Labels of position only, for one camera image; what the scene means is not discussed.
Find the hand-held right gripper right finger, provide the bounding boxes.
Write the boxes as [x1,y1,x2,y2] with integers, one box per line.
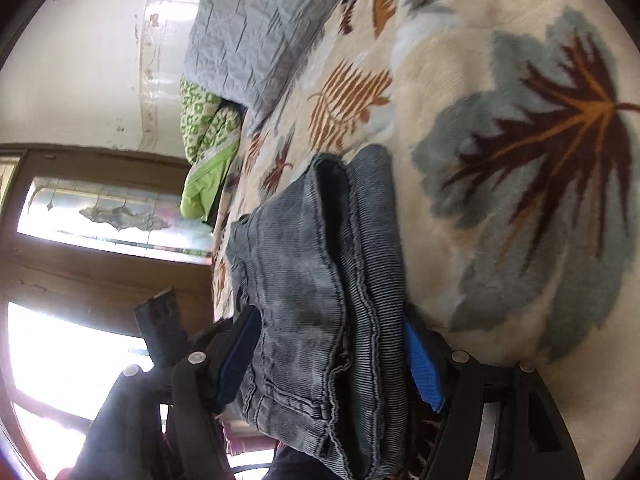
[402,319,572,480]

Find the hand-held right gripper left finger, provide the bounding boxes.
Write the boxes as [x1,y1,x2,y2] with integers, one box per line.
[65,304,262,480]

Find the grey denim pants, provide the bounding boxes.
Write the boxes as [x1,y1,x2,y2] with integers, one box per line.
[225,144,417,480]

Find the stained glass window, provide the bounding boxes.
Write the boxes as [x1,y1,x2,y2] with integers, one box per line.
[0,174,217,480]

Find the green patterned quilt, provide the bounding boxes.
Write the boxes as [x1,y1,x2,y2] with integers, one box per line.
[179,77,246,221]

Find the leaf printed beige blanket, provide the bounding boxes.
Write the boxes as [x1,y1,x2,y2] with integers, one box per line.
[210,0,640,480]

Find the grey quilted blanket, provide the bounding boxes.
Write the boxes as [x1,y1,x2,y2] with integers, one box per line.
[184,0,377,122]

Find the wooden window frame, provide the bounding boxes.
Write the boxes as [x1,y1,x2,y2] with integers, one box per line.
[0,142,217,480]

